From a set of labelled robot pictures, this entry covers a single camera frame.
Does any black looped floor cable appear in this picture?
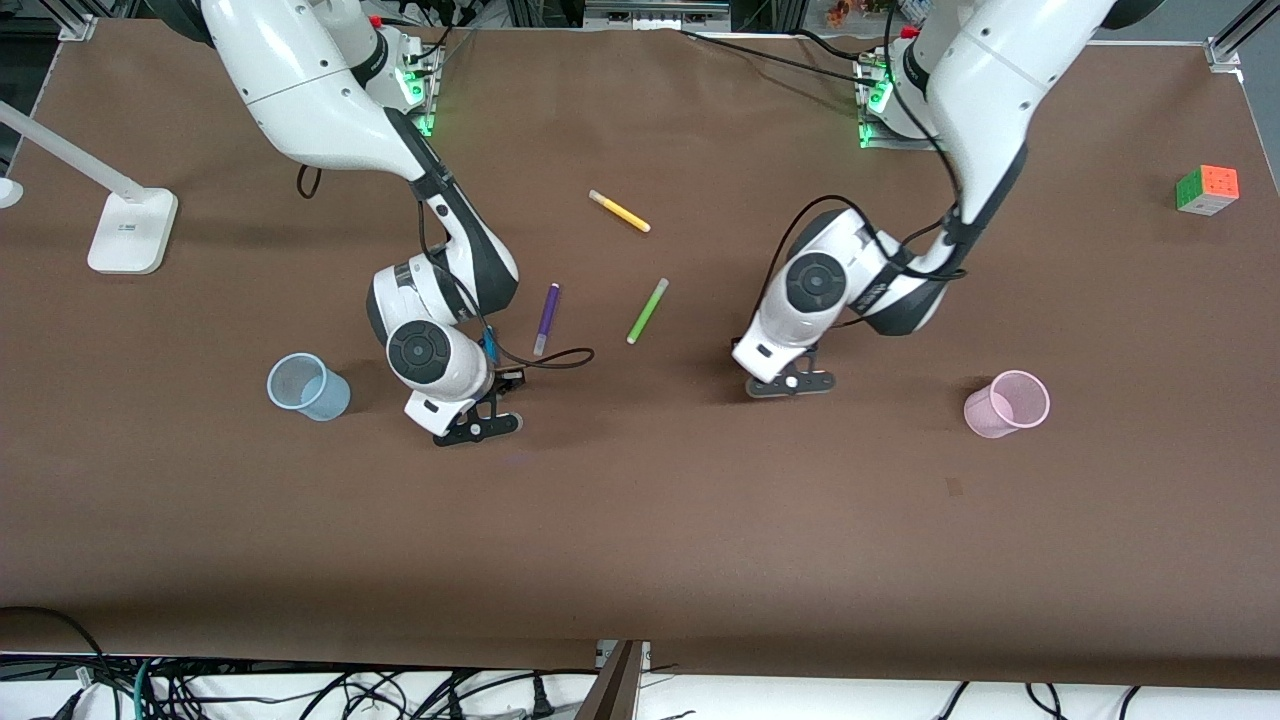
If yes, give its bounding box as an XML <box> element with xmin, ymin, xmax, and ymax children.
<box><xmin>0</xmin><ymin>605</ymin><xmax>126</xmax><ymax>720</ymax></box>

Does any white desk lamp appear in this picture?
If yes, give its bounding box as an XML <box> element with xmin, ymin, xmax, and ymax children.
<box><xmin>0</xmin><ymin>98</ymin><xmax>180</xmax><ymax>276</ymax></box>

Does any dark table leg bracket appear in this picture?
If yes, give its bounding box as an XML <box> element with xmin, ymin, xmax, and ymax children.
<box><xmin>575</xmin><ymin>640</ymin><xmax>653</xmax><ymax>720</ymax></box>

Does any aluminium frame rail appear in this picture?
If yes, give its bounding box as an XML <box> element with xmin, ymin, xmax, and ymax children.
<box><xmin>583</xmin><ymin>0</ymin><xmax>733</xmax><ymax>31</ymax></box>

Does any long black table cable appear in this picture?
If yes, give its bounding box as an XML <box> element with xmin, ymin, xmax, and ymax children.
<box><xmin>680</xmin><ymin>28</ymin><xmax>873</xmax><ymax>81</ymax></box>

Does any pink mesh cup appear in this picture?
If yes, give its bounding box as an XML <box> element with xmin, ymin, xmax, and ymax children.
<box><xmin>963</xmin><ymin>370</ymin><xmax>1052</xmax><ymax>440</ymax></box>

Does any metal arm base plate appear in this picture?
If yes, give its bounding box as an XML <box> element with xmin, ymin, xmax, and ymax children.
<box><xmin>395</xmin><ymin>30</ymin><xmax>446</xmax><ymax>138</ymax></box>
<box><xmin>856</xmin><ymin>52</ymin><xmax>936</xmax><ymax>152</ymax></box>

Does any purple marker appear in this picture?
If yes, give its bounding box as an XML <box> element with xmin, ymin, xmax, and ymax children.
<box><xmin>532</xmin><ymin>283</ymin><xmax>561</xmax><ymax>357</ymax></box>

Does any yellow marker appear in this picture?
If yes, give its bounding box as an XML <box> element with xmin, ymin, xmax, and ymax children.
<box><xmin>588</xmin><ymin>189</ymin><xmax>652</xmax><ymax>234</ymax></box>

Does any green marker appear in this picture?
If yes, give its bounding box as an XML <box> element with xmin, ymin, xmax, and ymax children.
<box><xmin>626</xmin><ymin>278</ymin><xmax>670</xmax><ymax>346</ymax></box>

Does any colourful puzzle cube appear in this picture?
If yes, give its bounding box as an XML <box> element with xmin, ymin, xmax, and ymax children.
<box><xmin>1176</xmin><ymin>164</ymin><xmax>1241</xmax><ymax>217</ymax></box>

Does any aluminium corner profile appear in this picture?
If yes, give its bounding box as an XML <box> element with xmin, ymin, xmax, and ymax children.
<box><xmin>1205</xmin><ymin>0</ymin><xmax>1280</xmax><ymax>73</ymax></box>

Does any blue mesh cup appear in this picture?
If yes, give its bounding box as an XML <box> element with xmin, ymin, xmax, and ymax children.
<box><xmin>266</xmin><ymin>352</ymin><xmax>352</xmax><ymax>422</ymax></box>

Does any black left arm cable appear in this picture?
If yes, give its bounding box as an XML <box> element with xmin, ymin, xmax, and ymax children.
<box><xmin>773</xmin><ymin>0</ymin><xmax>969</xmax><ymax>333</ymax></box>

